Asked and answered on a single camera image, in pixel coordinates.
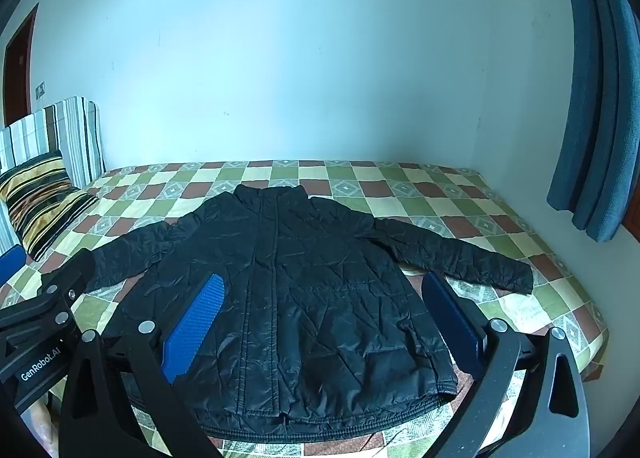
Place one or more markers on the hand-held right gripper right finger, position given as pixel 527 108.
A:
pixel 452 323

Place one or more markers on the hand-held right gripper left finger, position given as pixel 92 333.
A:
pixel 195 328

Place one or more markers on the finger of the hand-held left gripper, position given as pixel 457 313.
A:
pixel 70 270
pixel 12 263

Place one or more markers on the black padded jacket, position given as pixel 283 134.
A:
pixel 310 298

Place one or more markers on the yellow black striped pillow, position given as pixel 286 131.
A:
pixel 40 198

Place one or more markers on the blue striped pillow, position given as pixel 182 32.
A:
pixel 65 133

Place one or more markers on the bed with checkered sheet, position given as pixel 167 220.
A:
pixel 350 178

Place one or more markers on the brown wooden door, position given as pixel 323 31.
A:
pixel 20 68

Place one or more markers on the blue curtain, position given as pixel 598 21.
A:
pixel 595 88

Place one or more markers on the wall switch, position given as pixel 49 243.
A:
pixel 41 90

